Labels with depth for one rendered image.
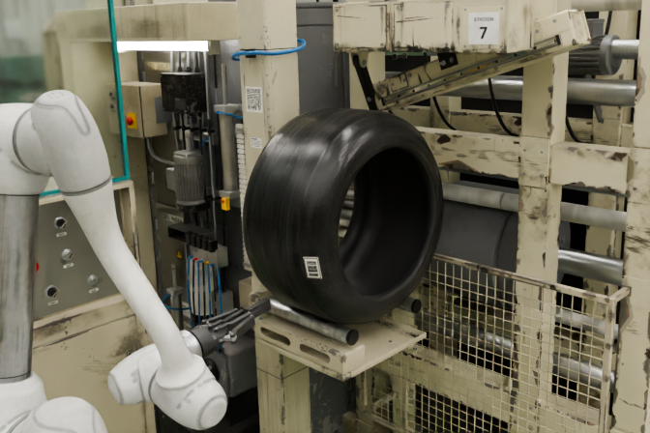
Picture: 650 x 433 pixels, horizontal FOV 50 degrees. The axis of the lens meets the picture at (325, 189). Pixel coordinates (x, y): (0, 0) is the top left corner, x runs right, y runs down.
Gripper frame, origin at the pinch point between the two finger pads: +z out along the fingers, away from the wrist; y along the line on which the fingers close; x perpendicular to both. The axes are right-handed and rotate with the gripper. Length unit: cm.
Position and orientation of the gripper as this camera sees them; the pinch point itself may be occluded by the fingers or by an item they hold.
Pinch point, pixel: (257, 308)
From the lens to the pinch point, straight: 181.9
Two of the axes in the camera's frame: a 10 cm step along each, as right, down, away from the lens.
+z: 6.9, -3.2, 6.5
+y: -7.1, -1.4, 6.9
